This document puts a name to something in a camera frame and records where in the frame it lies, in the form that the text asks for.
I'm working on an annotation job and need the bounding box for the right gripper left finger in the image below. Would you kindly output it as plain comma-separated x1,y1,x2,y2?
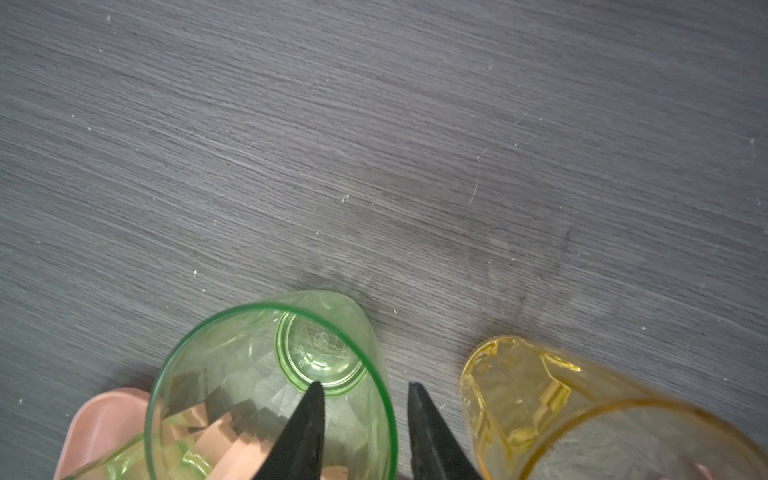
253,382,325,480

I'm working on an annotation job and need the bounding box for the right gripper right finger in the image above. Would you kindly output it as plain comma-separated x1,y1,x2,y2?
407,382,482,480

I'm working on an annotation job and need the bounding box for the short green glass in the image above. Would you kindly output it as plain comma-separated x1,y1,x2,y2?
145,290,398,479

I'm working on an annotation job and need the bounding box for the short yellow glass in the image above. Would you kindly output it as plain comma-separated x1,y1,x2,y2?
459,335,767,479

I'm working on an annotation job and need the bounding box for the pink plastic tray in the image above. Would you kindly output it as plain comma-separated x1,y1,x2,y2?
54,387,150,479

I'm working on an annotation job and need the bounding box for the tall yellow-green glass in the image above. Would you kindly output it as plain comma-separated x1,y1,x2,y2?
64,435,150,480

